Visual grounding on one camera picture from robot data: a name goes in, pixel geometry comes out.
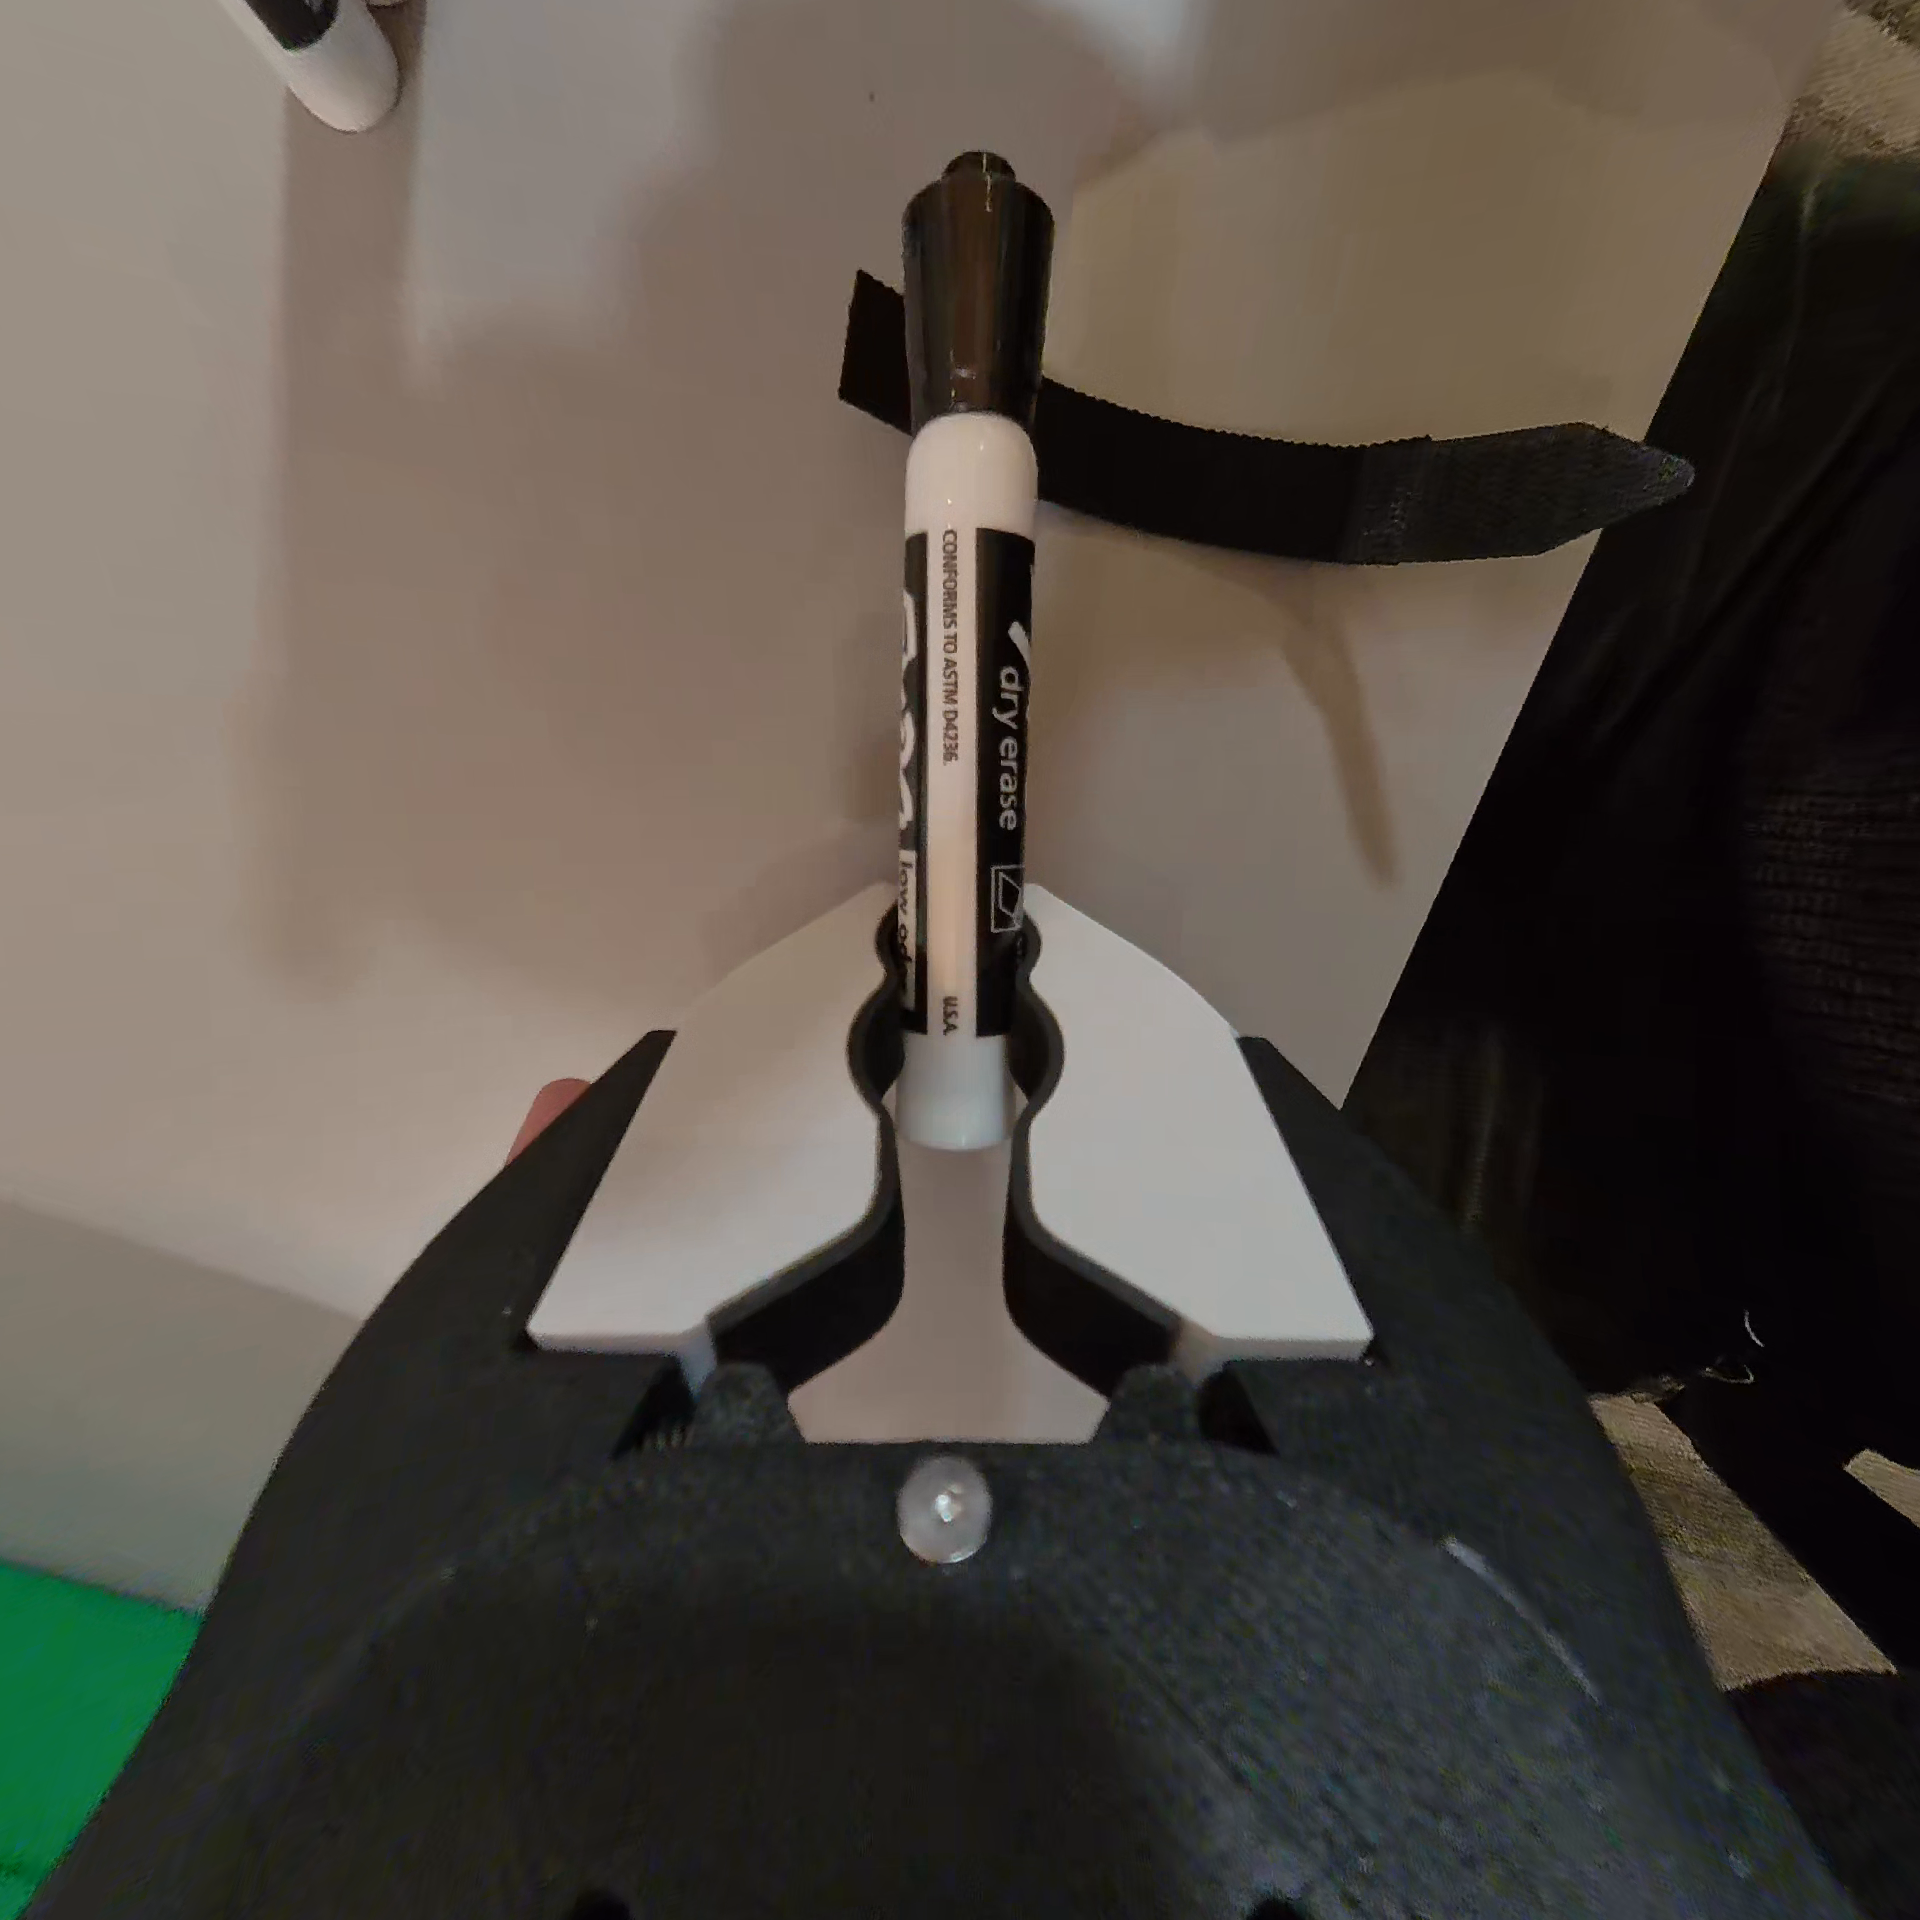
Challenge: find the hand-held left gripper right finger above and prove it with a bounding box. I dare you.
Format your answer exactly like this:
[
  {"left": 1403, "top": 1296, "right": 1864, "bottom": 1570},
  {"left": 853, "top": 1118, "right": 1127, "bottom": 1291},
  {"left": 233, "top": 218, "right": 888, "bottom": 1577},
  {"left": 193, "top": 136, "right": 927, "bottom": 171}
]
[{"left": 1007, "top": 900, "right": 1377, "bottom": 1384}]

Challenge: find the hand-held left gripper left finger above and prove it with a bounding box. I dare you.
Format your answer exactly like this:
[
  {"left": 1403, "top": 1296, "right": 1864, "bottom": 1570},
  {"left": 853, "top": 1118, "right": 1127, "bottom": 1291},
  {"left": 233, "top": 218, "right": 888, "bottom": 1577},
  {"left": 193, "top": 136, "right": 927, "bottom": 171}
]
[{"left": 527, "top": 882, "right": 912, "bottom": 1390}]

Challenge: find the black velcro strap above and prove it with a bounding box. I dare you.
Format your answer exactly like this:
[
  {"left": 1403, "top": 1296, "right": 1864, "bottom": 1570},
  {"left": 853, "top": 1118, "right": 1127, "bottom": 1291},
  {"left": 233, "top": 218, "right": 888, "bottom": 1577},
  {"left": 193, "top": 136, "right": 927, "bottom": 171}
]
[{"left": 835, "top": 270, "right": 1696, "bottom": 576}]

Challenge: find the black dry erase marker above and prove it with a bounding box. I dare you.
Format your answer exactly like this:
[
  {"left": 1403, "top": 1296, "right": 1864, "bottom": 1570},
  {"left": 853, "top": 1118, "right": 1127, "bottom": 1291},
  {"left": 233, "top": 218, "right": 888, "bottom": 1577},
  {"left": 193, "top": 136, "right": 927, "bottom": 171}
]
[
  {"left": 885, "top": 147, "right": 1065, "bottom": 1152},
  {"left": 223, "top": 0, "right": 405, "bottom": 138}
]

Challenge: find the person's left hand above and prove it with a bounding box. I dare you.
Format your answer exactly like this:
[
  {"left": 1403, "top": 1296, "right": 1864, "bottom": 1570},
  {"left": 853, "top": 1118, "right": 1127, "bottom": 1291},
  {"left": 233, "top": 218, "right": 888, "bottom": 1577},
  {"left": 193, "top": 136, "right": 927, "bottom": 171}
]
[{"left": 508, "top": 1075, "right": 595, "bottom": 1168}]

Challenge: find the person's torso in black sweater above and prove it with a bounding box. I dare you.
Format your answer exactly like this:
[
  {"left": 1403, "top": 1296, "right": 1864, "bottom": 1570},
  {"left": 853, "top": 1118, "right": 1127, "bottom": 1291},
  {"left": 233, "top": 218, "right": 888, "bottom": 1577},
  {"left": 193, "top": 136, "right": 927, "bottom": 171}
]
[{"left": 1340, "top": 136, "right": 1920, "bottom": 1404}]

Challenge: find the green plastic bin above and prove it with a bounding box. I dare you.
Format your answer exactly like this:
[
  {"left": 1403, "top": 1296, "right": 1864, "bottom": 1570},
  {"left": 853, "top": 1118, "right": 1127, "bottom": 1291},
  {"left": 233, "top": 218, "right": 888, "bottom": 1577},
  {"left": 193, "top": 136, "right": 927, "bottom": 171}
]
[{"left": 0, "top": 1558, "right": 212, "bottom": 1877}]

